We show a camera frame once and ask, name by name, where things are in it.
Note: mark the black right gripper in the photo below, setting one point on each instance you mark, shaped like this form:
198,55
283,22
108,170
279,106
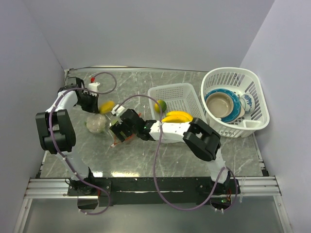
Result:
117,128

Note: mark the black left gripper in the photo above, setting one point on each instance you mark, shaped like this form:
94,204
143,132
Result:
94,108

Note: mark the yellow fake mango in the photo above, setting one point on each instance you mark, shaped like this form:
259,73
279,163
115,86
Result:
106,107

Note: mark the clear zip top bag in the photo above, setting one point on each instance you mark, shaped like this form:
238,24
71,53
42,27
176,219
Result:
118,135

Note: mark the white fake cauliflower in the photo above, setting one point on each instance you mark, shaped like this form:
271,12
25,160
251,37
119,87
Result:
96,123

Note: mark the yellow green fake citrus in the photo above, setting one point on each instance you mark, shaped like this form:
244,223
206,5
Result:
160,106

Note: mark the yellow fake banana bunch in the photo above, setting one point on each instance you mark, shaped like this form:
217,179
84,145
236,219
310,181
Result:
177,117

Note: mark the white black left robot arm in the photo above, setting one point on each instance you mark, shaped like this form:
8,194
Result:
57,135

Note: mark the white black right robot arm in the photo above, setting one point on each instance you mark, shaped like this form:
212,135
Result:
201,139

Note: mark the white rectangular perforated basket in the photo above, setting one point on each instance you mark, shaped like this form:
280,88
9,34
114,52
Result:
178,97

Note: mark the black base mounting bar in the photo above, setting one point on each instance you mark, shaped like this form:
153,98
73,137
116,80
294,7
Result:
142,190

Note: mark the blue rimmed beige bowl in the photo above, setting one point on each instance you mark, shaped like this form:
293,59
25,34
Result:
224,104

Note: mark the white round slotted basket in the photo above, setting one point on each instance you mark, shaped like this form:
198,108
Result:
240,81

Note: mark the blue white porcelain vase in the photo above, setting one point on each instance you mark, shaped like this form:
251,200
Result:
248,103

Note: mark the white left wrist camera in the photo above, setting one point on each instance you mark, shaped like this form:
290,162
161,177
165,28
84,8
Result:
94,86

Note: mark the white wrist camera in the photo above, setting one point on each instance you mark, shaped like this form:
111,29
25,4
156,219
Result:
118,110
94,86

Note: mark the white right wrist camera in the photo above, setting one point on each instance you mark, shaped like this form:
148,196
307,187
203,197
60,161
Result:
118,110

